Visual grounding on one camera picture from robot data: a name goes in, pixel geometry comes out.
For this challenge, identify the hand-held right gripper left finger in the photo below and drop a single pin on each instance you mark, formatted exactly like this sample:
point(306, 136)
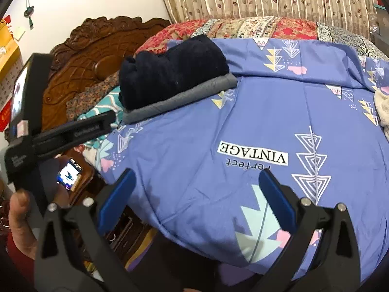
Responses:
point(117, 200)

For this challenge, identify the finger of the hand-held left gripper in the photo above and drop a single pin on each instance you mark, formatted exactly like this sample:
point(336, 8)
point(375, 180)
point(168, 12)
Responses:
point(79, 132)

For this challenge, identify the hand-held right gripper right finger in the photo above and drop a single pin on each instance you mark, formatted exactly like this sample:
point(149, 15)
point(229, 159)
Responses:
point(278, 200)

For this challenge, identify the grey garment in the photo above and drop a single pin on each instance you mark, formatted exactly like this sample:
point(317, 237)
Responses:
point(182, 100)

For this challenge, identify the dark navy fleece garment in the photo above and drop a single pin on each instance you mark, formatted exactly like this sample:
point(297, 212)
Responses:
point(170, 73)

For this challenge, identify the person's left hand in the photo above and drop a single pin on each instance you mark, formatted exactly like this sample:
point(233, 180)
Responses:
point(21, 219)

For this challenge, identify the wooden nightstand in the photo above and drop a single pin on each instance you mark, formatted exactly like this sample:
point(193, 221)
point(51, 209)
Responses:
point(91, 182)

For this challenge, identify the brown floral pillow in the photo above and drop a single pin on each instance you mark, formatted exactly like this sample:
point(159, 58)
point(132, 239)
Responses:
point(91, 94)

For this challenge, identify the smartphone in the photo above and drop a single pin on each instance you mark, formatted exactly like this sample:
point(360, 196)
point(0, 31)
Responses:
point(69, 175)

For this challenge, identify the carved wooden headboard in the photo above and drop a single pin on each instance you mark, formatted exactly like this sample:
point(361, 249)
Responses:
point(85, 67)

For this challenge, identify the blue printed bed sheet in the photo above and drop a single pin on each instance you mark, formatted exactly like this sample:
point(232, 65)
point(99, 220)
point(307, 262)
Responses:
point(273, 112)

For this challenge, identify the white paper note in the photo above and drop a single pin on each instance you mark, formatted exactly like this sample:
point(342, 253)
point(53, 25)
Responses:
point(19, 32)

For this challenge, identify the white patterned sweater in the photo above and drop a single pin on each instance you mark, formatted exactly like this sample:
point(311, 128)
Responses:
point(383, 112)

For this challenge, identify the red floral patchwork quilt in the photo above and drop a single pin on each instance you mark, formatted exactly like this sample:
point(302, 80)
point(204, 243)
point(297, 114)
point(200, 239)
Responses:
point(288, 29)

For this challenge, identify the clear plastic storage box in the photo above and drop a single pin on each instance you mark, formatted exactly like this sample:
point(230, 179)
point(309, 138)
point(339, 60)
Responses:
point(381, 33)

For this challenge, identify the yellow wall calendar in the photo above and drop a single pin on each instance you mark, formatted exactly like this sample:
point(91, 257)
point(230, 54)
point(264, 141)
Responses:
point(9, 67)

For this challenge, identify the hanging wall ornament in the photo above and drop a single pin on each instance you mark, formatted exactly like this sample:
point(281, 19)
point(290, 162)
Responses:
point(29, 12)

